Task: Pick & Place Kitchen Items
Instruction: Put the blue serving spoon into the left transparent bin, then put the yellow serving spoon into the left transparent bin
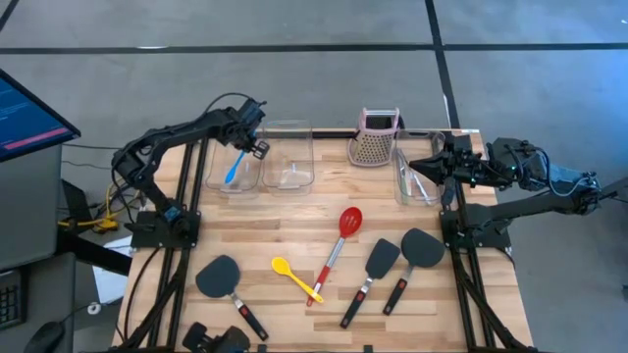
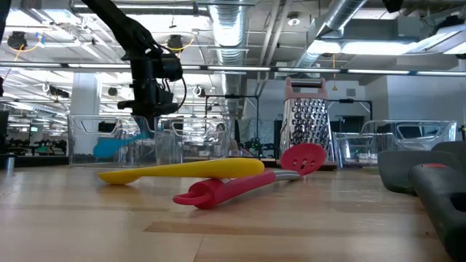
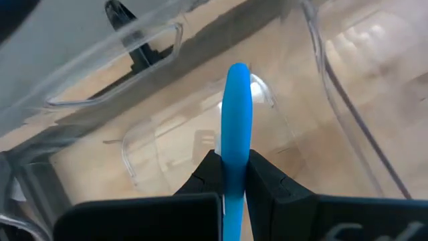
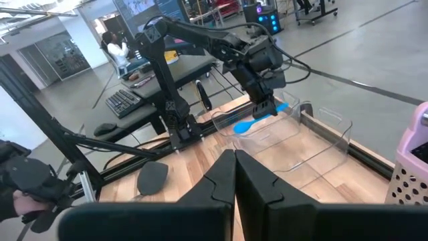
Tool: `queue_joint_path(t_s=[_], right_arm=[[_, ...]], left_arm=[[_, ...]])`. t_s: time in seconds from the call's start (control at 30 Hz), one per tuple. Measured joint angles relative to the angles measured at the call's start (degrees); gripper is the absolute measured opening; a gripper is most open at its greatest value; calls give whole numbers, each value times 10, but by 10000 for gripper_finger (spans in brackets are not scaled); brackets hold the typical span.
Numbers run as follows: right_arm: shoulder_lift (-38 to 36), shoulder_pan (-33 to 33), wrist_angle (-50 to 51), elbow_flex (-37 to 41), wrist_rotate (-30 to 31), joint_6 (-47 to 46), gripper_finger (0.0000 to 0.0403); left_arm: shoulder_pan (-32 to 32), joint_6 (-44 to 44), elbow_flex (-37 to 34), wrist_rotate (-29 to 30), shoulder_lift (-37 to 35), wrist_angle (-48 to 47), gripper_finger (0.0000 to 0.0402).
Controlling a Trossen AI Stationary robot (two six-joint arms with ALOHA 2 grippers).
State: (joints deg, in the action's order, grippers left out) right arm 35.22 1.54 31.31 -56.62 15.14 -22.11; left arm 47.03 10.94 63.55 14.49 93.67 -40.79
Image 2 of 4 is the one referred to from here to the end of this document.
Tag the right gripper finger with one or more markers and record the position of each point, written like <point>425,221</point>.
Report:
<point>392,5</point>

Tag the blue silicone spoon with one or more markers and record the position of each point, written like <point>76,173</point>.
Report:
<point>109,147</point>

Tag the yellow silicone spoon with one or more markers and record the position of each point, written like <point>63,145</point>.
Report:
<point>182,169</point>

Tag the red slotted spoon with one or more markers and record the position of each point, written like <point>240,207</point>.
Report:
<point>233,185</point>

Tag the narrow black spatula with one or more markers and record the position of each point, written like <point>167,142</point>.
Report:
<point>437,211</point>

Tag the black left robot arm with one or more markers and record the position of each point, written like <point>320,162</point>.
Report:
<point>120,25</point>

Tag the bright ceiling light panel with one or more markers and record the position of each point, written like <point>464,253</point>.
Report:
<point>364,47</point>

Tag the clear plastic bin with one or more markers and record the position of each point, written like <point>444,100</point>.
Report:
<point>80,145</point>
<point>400,138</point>
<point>204,145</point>

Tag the white pillar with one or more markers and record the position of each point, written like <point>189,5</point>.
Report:
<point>84,102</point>

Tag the person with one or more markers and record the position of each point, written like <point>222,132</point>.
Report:
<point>222,140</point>

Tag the long ceiling light bar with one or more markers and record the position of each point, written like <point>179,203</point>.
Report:
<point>236,68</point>

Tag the pink steel box grater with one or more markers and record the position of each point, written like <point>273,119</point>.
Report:
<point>306,123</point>

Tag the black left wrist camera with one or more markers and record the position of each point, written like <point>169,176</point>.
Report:
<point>171,67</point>

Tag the large silver air duct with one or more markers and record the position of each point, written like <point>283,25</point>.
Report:
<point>229,32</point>

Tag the black rack frame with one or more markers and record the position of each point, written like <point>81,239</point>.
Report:
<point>349,100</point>

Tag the black aluminium table frame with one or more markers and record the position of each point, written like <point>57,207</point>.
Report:
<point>36,161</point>

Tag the grey metal post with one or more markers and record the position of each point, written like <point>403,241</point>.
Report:
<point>9,163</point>

